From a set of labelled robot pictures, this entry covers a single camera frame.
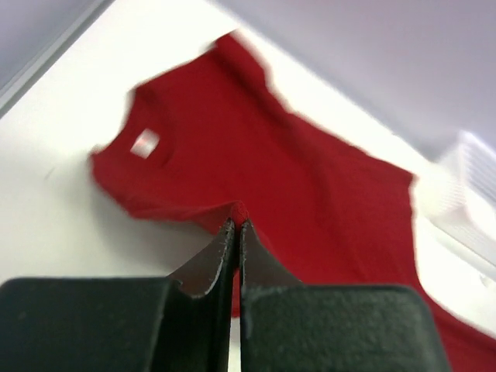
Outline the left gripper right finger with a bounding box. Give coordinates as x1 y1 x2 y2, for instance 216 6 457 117
239 222 451 372

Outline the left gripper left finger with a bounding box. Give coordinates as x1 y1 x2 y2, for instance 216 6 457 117
1 220 236 371

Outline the red t-shirt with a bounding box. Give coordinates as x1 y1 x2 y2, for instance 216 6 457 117
89 33 496 372

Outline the white plastic basket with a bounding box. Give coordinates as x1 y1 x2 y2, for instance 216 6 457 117
418 131 495 283

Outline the aluminium table rail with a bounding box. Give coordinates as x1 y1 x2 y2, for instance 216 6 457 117
1 0 112 115

